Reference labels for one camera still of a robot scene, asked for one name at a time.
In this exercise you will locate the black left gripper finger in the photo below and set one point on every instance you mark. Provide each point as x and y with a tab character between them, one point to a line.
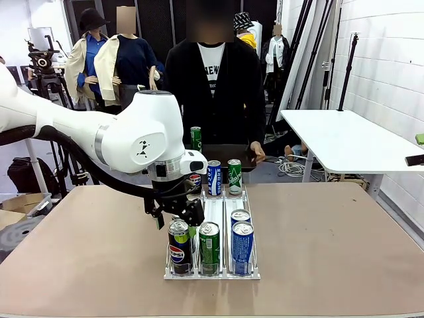
160	217
195	213

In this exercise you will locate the black backpack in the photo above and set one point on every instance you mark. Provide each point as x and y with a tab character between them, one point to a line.
30	175

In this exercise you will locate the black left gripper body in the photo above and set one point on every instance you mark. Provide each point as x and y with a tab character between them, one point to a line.
175	195

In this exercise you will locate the white table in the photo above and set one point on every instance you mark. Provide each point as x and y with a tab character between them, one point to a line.
348	142
34	165

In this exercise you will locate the black Pepsi can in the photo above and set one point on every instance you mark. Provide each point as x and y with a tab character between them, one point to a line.
197	182

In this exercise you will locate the person's left forearm black sleeve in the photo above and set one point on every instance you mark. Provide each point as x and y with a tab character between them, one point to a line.
258	122

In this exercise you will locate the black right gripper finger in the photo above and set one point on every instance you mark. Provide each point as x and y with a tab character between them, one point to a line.
420	139
415	160

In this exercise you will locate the black leaning stand pole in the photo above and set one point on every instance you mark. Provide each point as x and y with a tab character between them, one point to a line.
298	33
314	54

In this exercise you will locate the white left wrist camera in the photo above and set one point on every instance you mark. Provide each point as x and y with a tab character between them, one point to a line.
195	164

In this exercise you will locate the black white patterned bucket hat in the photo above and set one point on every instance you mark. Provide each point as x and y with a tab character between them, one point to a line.
243	21

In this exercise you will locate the dark brown serving tray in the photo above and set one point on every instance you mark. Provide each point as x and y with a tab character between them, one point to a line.
225	152

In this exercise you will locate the black video camera tripod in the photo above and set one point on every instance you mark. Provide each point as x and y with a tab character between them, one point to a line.
43	63

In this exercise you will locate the cardboard box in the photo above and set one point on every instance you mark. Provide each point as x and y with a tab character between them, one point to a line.
23	202

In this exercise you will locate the clear acrylic can dispenser rack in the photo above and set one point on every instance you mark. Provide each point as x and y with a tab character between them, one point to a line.
214	205

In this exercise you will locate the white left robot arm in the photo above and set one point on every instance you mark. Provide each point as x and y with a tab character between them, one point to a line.
139	126

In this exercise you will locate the green Chilsung cider can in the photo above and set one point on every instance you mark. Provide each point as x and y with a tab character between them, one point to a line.
234	179
196	140
209	251

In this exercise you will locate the person's left hand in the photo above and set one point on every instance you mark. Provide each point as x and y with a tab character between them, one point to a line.
259	152

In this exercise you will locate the black light stand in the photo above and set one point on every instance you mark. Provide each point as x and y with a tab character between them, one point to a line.
348	71

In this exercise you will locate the mannequin cream jacket navy top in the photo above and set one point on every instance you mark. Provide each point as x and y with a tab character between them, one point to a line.
136	63

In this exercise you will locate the blue Pocari Sweat can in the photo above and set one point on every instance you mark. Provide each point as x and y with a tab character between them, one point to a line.
242	251
240	216
214	179

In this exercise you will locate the mannequin yellow hoodie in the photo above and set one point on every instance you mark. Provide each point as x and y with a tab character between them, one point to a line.
250	40

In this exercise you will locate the black round base plate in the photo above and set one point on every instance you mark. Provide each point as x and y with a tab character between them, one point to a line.
16	238

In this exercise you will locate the person in black cardigan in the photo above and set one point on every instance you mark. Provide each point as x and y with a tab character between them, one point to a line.
232	99

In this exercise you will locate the mannequin white jacket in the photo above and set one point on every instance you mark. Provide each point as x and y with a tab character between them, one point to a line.
276	53

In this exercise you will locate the mannequin blue shirt beige coat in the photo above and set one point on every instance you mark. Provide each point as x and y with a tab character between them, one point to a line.
92	56

